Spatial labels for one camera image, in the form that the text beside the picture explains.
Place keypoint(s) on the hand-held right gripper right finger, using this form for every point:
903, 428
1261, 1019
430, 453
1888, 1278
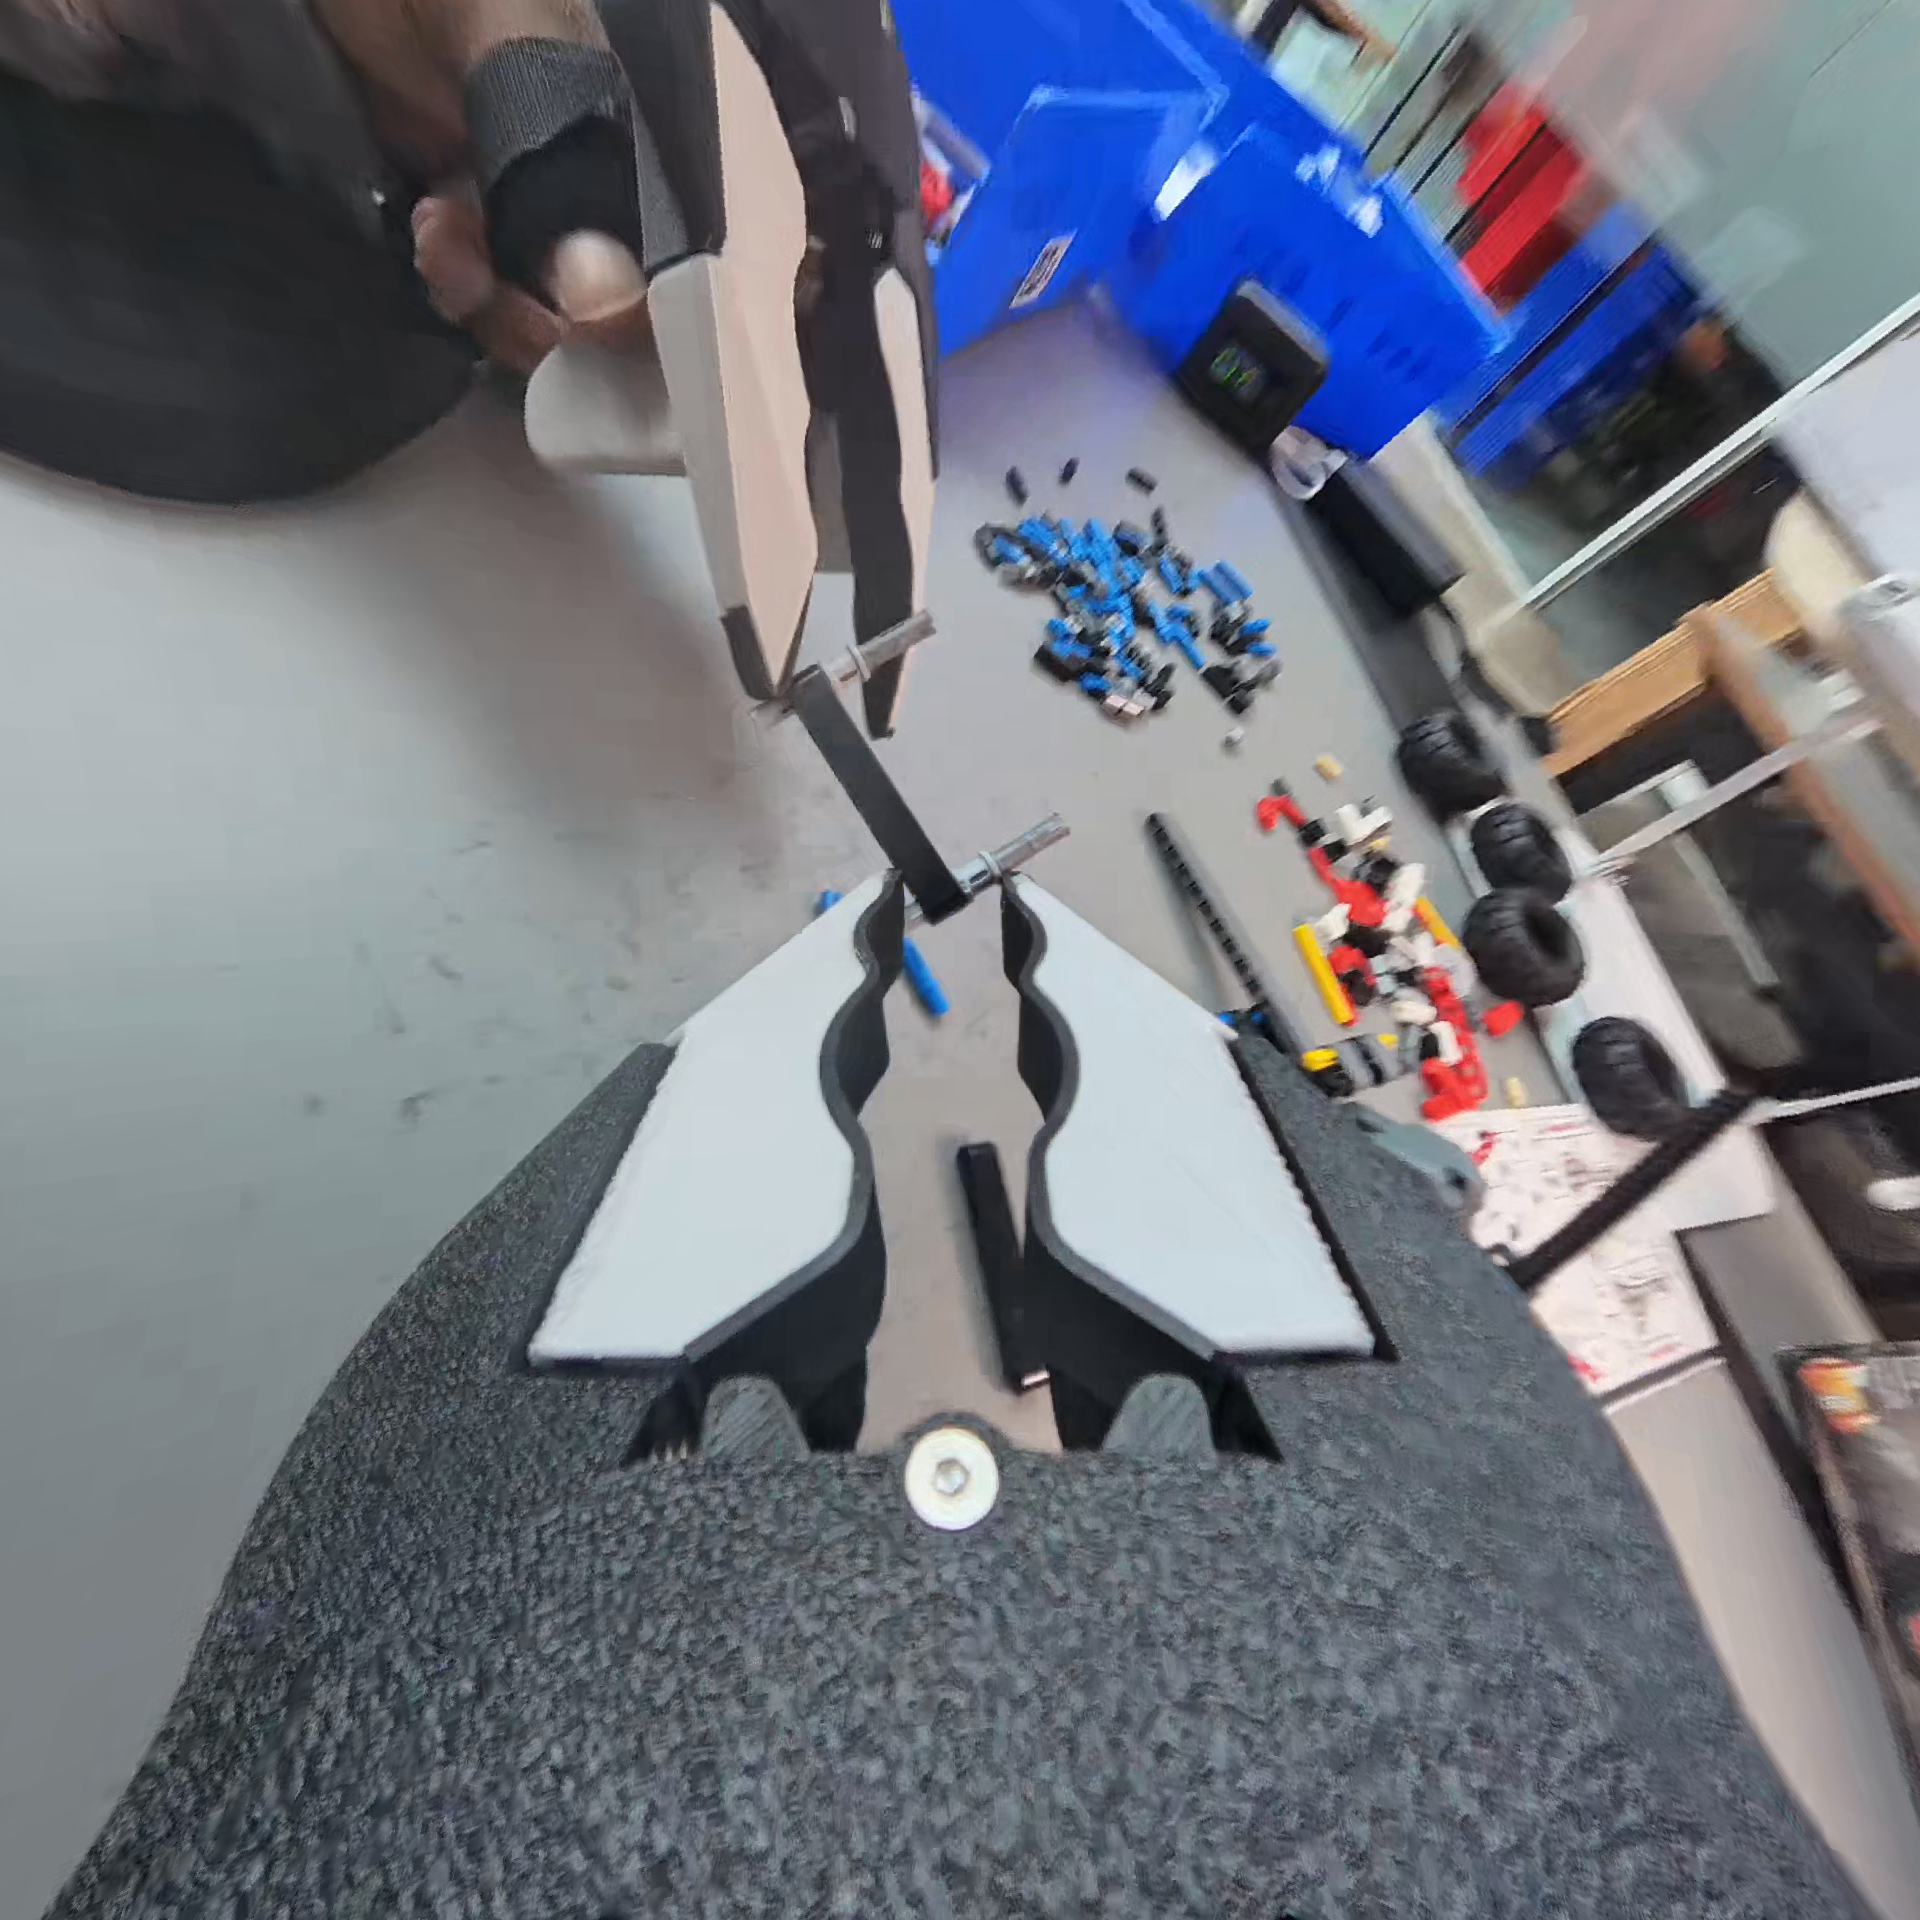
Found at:
1186, 1184

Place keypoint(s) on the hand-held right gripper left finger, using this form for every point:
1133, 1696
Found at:
704, 1184

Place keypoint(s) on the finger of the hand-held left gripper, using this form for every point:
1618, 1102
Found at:
758, 375
906, 390

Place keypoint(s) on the black technic beam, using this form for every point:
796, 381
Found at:
997, 1261

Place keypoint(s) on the black beam and axle assembly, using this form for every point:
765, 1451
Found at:
878, 797

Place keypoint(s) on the grey desk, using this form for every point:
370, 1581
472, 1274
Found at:
376, 827

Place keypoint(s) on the blue bin with square sticker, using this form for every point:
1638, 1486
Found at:
1051, 120

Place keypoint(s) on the yellow technic beam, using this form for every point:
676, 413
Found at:
1326, 975

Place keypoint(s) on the partly built toy chassis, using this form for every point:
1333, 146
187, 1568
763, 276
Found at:
1202, 901

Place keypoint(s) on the pile of red white parts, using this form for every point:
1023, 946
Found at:
1442, 1051

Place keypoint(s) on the pile of blue black pins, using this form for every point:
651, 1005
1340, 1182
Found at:
1109, 600

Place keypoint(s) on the black power bank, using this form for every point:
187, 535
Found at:
1250, 370

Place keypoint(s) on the blue storage bin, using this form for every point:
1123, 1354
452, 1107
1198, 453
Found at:
1320, 255

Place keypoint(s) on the sticker sheet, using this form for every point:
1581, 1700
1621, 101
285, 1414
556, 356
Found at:
1621, 1306

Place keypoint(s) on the black power adapter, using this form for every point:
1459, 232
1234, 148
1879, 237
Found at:
1382, 541

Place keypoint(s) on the stack of red crates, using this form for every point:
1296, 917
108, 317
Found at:
1524, 196

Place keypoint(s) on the stack of blue crates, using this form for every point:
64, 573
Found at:
1576, 360

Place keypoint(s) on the wooden table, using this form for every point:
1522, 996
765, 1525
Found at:
1682, 676

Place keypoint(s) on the printed toy box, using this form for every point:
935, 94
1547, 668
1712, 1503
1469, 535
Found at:
1861, 1501

